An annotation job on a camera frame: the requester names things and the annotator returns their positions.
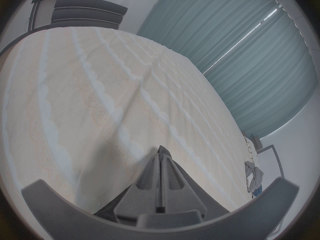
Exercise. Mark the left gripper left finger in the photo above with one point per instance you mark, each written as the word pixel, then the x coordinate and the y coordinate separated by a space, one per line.
pixel 140 196

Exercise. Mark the grey garment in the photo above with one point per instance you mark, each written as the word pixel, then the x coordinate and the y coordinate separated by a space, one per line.
pixel 258 175

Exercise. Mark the black T-shirt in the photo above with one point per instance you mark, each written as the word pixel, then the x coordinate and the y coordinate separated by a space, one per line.
pixel 163 151

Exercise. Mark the blue-green curtain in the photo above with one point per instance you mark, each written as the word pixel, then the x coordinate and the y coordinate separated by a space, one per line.
pixel 200 21
pixel 270 79

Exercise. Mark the white printed pillow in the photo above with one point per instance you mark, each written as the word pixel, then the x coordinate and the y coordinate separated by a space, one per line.
pixel 251 149

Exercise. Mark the dark blue garment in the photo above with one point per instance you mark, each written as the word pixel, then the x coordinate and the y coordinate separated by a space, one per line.
pixel 258 190

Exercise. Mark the bed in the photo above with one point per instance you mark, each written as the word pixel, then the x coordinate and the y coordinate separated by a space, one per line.
pixel 100 96

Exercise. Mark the grey bedside table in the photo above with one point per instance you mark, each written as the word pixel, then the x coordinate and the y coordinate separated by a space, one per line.
pixel 256 140

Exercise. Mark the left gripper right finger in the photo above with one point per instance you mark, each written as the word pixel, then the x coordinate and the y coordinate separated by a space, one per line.
pixel 180 196

